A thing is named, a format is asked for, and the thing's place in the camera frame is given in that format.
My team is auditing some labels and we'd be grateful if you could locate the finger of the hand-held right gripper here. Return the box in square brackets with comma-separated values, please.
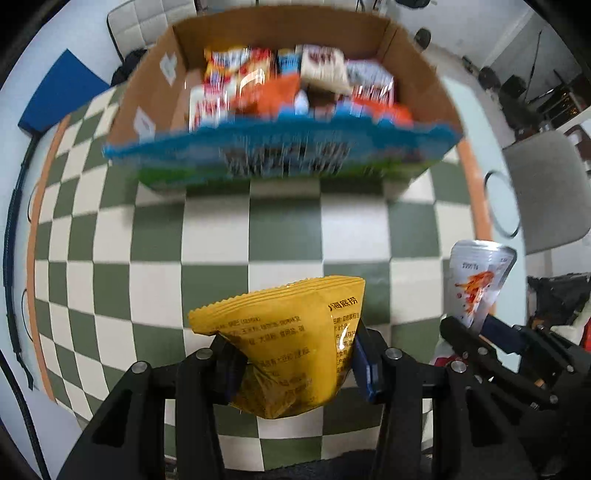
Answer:
[441, 318, 561, 409]
[482, 318, 591, 370]

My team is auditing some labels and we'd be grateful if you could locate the cardboard box with blue flap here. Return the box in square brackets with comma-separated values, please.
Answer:
[102, 11, 465, 197]

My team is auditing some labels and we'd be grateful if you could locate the grey chair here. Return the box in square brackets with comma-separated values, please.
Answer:
[501, 130, 591, 256]

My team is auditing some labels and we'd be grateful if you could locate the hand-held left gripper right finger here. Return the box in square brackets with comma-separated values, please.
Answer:
[352, 323, 539, 480]

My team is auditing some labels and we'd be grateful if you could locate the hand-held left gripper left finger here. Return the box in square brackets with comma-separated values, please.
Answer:
[55, 335, 247, 480]

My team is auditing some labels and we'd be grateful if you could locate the black corrugated hose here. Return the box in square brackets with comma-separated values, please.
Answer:
[0, 355, 51, 480]

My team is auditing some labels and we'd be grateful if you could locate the dark shelf unit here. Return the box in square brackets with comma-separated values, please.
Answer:
[538, 83, 583, 130]

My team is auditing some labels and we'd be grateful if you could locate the blue pad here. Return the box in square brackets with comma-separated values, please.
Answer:
[18, 48, 112, 134]

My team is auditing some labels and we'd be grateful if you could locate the white padded chair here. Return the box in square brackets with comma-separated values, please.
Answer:
[107, 0, 197, 61]

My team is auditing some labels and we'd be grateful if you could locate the green white checkered mat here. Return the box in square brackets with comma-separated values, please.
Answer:
[25, 83, 492, 472]

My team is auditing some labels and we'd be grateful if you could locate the black cable strip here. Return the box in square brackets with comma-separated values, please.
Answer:
[2, 134, 40, 393]

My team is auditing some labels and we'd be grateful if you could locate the silver orange print snack packet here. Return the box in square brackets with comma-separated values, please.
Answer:
[445, 240, 518, 329]

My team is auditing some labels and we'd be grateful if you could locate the yellow snack packet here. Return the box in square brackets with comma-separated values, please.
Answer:
[188, 275, 366, 420]

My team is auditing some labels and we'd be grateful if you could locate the black crinkled bag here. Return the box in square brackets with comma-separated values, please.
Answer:
[526, 273, 591, 330]

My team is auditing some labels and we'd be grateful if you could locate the black ring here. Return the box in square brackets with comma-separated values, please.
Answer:
[484, 170, 522, 239]

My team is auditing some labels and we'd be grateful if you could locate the pile of assorted snack packets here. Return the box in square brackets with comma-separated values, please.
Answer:
[188, 44, 414, 134]

